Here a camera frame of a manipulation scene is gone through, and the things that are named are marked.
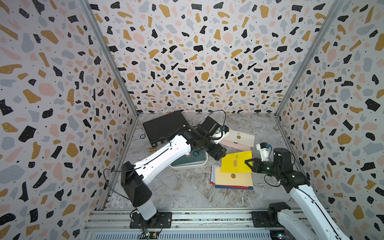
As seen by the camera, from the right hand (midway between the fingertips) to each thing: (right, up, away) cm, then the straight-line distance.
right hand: (246, 162), depth 77 cm
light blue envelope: (-16, -6, +16) cm, 23 cm away
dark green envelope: (-26, +6, -17) cm, 31 cm away
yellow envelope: (-4, -2, +6) cm, 7 cm away
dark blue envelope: (-11, -16, +9) cm, 21 cm away
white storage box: (-35, -5, +11) cm, 37 cm away
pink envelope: (0, +6, +27) cm, 28 cm away
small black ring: (-66, +13, +32) cm, 74 cm away
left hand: (-13, +7, -4) cm, 15 cm away
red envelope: (-3, -16, +9) cm, 18 cm away
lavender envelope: (-15, -7, +16) cm, 23 cm away
